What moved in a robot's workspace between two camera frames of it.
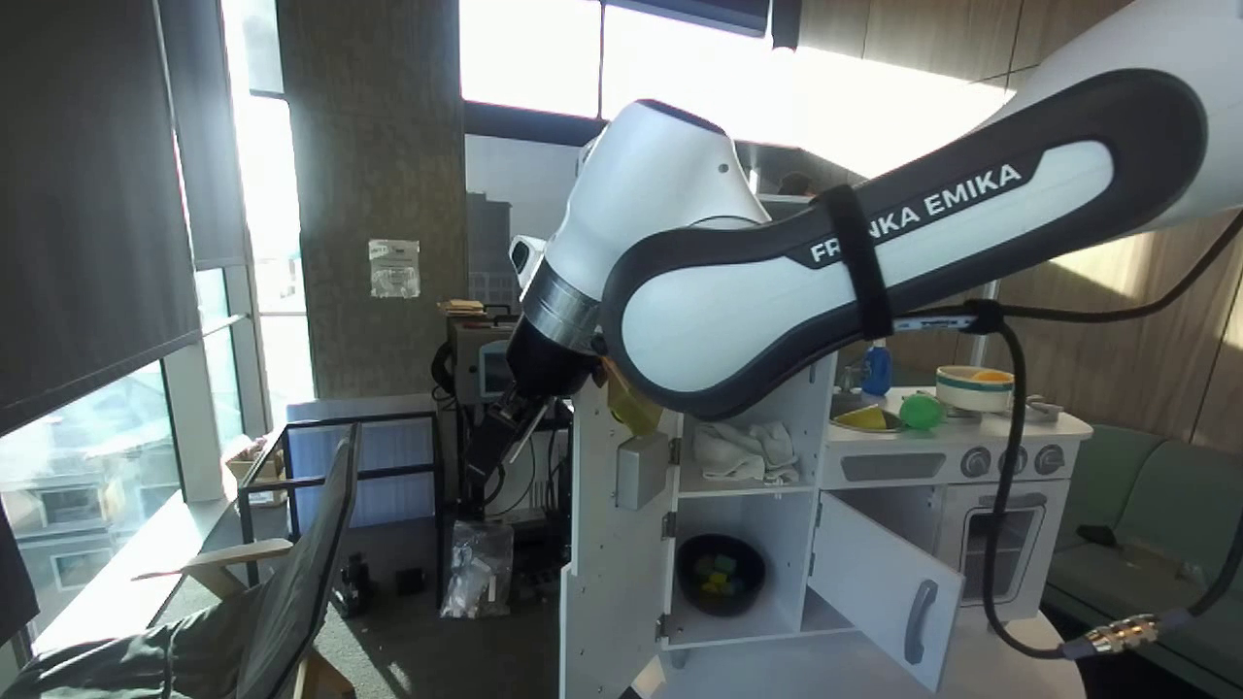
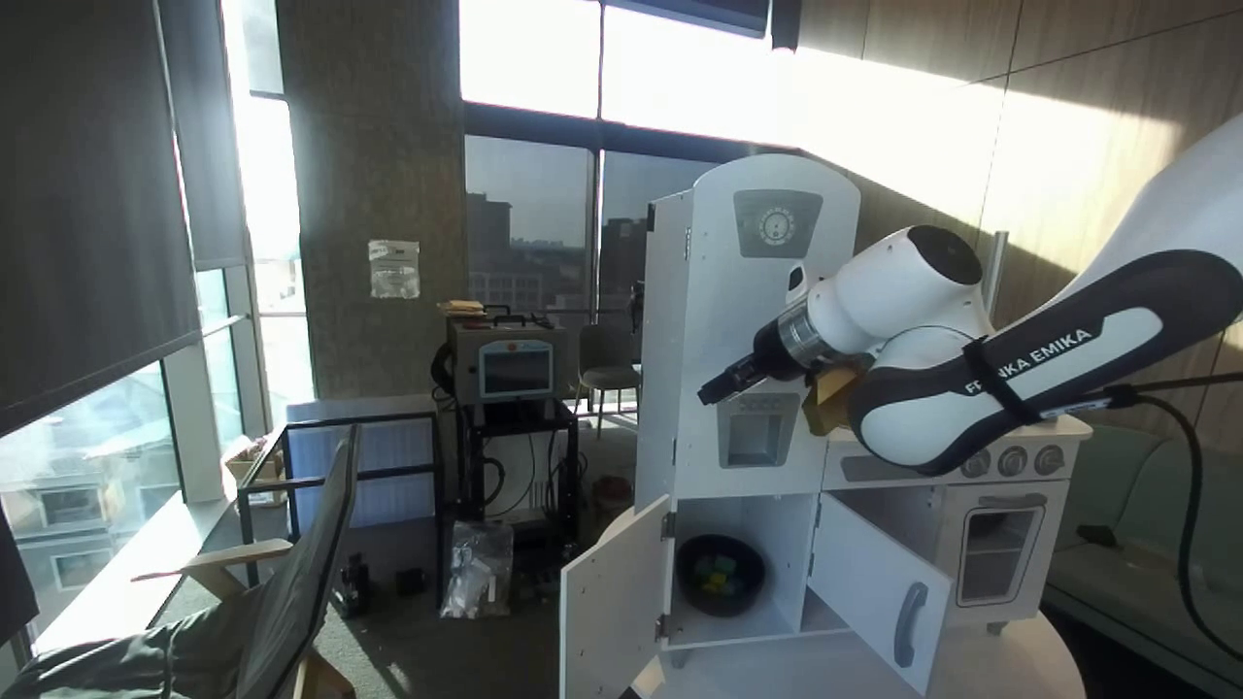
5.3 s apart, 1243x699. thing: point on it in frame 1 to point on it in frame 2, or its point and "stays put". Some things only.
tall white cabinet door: x=615 y=590 to x=740 y=230
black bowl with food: x=719 y=574 stays put
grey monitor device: x=481 y=359 stays put
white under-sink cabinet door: x=885 y=588 stays put
